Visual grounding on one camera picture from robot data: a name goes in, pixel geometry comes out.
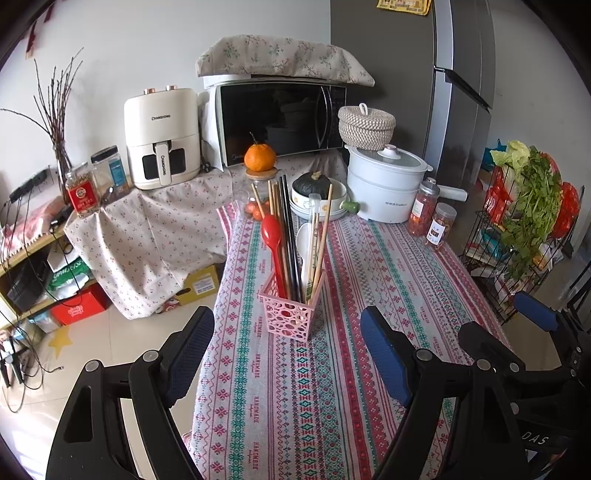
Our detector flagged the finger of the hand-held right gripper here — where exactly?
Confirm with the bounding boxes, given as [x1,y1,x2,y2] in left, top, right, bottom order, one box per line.
[513,292,590,370]
[457,322,579,408]

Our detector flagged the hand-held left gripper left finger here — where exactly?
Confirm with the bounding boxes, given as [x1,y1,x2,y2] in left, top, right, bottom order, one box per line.
[46,305,216,480]

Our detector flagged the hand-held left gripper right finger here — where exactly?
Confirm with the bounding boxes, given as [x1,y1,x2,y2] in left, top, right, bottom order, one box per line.
[360,305,529,480]

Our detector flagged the pink plastic basket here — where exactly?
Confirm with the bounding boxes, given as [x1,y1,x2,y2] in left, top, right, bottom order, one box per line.
[259,272,326,342]

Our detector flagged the paper-wrapped bamboo chopsticks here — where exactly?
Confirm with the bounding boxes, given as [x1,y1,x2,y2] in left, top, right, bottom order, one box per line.
[302,194,322,303]

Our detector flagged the red plastic spoon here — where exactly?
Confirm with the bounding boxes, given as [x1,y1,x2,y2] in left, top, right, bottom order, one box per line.
[261,216,287,297]

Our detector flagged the black chopstick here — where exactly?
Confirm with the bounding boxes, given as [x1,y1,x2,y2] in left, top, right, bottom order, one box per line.
[278,176,294,300]
[279,175,300,301]

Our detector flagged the dark brown chopstick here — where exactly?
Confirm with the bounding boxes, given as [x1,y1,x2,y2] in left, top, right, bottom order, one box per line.
[273,181,291,298]

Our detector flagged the yellow cardboard box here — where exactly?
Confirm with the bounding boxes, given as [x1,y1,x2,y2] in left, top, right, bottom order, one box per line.
[175,264,221,305]

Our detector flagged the bunch of green herbs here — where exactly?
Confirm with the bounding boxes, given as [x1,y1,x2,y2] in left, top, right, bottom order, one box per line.
[501,147,567,280]

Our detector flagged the red plastic bag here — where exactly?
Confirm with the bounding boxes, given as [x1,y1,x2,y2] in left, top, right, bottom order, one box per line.
[551,182,581,239]

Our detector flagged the red green patterned tablecloth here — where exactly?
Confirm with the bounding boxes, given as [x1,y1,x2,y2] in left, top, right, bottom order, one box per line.
[182,203,513,480]

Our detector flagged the red snack bag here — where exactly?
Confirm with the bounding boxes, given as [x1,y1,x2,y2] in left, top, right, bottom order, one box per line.
[485,166,516,223]

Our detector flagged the red cardboard box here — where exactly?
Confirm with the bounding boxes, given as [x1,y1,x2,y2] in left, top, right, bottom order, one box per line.
[50,285,112,326]

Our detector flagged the small red-label snack jar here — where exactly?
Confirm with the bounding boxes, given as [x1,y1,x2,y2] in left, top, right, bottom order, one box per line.
[426,203,458,250]

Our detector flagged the yellow star floor sticker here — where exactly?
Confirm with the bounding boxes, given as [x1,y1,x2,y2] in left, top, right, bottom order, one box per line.
[48,330,75,360]

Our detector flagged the white floral tablecloth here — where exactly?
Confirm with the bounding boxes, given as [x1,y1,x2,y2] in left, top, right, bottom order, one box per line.
[65,152,352,320]

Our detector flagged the white plastic spoon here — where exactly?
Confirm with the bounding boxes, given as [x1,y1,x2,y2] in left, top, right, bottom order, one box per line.
[295,223,317,301]

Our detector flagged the silver-lidded dried chili jar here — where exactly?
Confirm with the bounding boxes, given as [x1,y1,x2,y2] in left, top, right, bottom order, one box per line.
[407,178,439,237]

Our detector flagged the green plastic bag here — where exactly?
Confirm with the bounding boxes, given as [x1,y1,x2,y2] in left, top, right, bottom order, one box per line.
[46,258,90,292]

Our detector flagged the napa cabbage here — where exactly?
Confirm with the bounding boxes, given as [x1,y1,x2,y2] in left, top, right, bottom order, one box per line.
[490,141,532,175]

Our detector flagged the white electric cooking pot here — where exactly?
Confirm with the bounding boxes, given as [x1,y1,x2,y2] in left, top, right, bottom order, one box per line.
[345,144,468,223]

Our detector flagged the white ceramic bowl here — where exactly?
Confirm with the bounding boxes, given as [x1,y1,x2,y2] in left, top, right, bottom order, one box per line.
[290,179,348,214]

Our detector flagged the dark green kabocha squash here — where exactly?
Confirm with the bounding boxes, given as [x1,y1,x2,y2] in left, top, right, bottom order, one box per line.
[292,171,332,200]

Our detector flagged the wooden low shelf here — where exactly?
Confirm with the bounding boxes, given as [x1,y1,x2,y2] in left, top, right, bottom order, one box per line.
[0,203,99,324]

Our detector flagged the red-label nut jar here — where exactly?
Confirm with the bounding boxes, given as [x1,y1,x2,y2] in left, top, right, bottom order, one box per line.
[65,161,100,219]

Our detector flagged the glass jar with wooden lid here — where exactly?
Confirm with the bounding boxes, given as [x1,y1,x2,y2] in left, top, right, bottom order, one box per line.
[235,168,289,219]

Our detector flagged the black-lidded clear jar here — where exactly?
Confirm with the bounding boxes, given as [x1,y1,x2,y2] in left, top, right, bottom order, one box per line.
[90,145,132,202]

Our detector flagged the pink cloth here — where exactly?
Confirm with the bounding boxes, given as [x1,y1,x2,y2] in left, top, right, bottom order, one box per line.
[0,198,70,251]

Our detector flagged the large orange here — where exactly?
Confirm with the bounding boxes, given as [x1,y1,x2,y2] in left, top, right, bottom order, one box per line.
[244,133,277,172]

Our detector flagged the cream air fryer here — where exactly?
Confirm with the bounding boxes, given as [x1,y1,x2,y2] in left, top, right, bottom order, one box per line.
[123,85,201,190]

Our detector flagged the woven lidded basket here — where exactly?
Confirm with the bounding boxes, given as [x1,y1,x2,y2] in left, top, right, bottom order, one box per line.
[337,103,397,151]

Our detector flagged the black power strip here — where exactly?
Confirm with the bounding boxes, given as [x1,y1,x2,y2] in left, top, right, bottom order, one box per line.
[9,168,49,202]

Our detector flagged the white microwave oven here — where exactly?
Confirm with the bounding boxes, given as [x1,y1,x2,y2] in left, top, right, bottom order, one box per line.
[203,76,348,172]

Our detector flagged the grey refrigerator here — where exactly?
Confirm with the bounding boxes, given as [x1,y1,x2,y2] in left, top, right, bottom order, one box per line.
[330,0,492,185]

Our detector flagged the dried branches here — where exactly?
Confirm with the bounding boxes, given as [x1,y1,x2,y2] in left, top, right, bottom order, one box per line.
[0,46,85,185]

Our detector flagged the floral microwave cover cloth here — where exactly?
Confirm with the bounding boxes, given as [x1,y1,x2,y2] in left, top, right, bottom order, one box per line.
[194,35,376,87]

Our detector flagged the yellow paper sheet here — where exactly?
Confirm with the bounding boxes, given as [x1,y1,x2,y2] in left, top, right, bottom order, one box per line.
[376,0,432,16]

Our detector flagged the black wire rack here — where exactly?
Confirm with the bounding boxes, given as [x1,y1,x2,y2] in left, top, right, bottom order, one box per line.
[462,161,583,325]

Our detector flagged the white dish with green handle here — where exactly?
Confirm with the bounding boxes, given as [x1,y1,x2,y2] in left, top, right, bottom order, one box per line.
[288,194,362,221]

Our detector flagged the black cable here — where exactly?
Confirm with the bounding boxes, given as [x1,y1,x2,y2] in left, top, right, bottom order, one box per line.
[0,295,65,385]

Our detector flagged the red wall decoration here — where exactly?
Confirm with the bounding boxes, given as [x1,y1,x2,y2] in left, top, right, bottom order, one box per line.
[26,23,42,59]

